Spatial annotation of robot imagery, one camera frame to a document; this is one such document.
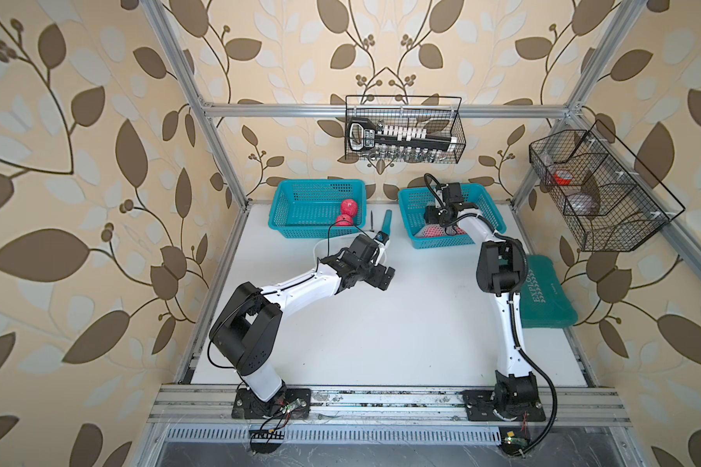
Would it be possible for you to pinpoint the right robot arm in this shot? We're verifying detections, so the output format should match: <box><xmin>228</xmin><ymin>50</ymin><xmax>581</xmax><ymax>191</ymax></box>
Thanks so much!
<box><xmin>424</xmin><ymin>173</ymin><xmax>558</xmax><ymax>426</ymax></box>

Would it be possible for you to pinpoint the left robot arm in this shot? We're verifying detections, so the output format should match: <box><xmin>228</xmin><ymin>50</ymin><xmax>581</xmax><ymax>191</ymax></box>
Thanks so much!
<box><xmin>208</xmin><ymin>232</ymin><xmax>395</xmax><ymax>408</ymax></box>

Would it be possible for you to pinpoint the white plastic tray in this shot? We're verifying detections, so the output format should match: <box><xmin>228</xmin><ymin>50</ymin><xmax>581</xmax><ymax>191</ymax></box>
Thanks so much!
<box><xmin>309</xmin><ymin>233</ymin><xmax>388</xmax><ymax>280</ymax></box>

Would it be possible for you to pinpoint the right teal plastic basket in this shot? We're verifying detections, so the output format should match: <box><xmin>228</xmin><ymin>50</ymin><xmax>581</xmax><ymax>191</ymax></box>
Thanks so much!
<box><xmin>398</xmin><ymin>183</ymin><xmax>506</xmax><ymax>249</ymax></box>

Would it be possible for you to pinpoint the teal plastic basket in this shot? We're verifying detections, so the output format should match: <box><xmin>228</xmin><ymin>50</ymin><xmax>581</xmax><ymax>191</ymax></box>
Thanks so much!
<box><xmin>268</xmin><ymin>179</ymin><xmax>366</xmax><ymax>239</ymax></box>
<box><xmin>398</xmin><ymin>183</ymin><xmax>506</xmax><ymax>249</ymax></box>

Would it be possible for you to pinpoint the teal knife sheath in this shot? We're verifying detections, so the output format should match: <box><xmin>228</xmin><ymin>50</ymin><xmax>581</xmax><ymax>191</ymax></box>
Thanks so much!
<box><xmin>380</xmin><ymin>209</ymin><xmax>393</xmax><ymax>237</ymax></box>

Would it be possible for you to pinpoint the left teal plastic basket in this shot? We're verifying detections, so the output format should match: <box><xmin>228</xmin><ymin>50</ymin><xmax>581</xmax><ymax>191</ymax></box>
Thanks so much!
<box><xmin>268</xmin><ymin>179</ymin><xmax>366</xmax><ymax>239</ymax></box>

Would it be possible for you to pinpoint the black white tool set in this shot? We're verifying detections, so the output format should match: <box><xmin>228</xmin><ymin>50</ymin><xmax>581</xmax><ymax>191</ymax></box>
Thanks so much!
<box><xmin>345</xmin><ymin>119</ymin><xmax>461</xmax><ymax>153</ymax></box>

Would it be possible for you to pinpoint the red tape roll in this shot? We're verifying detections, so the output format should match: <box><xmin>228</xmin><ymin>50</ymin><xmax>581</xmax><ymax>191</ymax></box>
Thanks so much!
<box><xmin>552</xmin><ymin>169</ymin><xmax>574</xmax><ymax>186</ymax></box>

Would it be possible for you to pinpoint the green tool case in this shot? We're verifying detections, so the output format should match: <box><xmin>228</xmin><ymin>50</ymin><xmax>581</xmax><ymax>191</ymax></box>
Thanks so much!
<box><xmin>520</xmin><ymin>255</ymin><xmax>578</xmax><ymax>329</ymax></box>

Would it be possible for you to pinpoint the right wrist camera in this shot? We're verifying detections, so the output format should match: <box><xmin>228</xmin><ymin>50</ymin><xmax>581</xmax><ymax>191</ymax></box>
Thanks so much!
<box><xmin>423</xmin><ymin>173</ymin><xmax>445</xmax><ymax>206</ymax></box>

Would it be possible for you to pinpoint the back black wire basket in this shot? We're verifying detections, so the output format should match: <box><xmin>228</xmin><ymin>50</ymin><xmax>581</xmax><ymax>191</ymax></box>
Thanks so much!
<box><xmin>344</xmin><ymin>93</ymin><xmax>467</xmax><ymax>165</ymax></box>

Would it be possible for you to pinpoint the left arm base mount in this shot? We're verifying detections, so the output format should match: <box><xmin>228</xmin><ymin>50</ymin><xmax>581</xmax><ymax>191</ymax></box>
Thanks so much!
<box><xmin>232</xmin><ymin>385</ymin><xmax>312</xmax><ymax>420</ymax></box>

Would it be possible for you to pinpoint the side black wire basket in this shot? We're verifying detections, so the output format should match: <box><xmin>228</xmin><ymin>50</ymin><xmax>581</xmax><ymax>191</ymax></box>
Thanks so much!
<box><xmin>529</xmin><ymin>121</ymin><xmax>685</xmax><ymax>253</ymax></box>

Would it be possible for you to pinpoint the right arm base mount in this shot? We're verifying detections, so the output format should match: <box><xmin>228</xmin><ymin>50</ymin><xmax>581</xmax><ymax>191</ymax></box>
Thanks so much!
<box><xmin>461</xmin><ymin>371</ymin><xmax>547</xmax><ymax>422</ymax></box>

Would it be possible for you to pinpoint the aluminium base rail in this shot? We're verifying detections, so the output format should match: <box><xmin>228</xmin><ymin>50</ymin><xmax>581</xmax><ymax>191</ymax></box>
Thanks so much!
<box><xmin>148</xmin><ymin>384</ymin><xmax>631</xmax><ymax>446</ymax></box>

